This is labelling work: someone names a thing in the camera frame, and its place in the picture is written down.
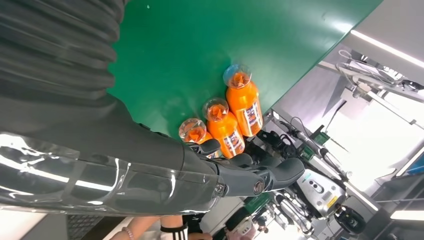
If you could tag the white ceiling light strip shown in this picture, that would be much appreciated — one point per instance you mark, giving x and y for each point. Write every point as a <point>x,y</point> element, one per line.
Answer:
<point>387,49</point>

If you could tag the black keyboard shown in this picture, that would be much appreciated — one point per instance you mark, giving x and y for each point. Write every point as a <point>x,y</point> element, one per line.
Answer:
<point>84,227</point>

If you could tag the ribbed grey right arm sleeve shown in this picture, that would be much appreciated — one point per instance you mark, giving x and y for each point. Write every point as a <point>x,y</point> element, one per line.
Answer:
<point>56,46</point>

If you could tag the person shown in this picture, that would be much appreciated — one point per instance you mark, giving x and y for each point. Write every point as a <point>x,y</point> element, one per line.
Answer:
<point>172,228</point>

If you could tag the silver and black background robot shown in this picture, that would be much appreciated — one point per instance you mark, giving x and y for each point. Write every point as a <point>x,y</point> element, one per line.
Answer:
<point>318,192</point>

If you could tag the small orange bottle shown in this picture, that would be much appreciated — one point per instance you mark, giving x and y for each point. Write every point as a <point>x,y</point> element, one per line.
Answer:
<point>193,132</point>
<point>243,102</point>
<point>225,132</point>

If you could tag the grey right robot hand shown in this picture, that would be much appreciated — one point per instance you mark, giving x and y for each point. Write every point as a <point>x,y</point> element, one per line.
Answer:
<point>116,149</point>

